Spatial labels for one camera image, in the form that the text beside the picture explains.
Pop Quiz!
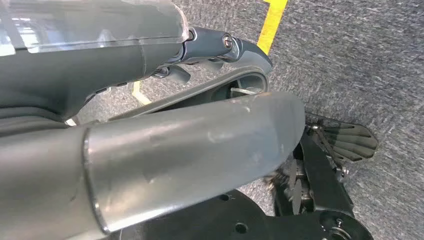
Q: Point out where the yellow floor tape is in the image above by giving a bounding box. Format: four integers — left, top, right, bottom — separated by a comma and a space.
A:
256, 0, 289, 56

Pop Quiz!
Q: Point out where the black robot foot assembly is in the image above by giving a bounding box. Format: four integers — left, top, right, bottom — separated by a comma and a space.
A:
264, 112, 379, 218

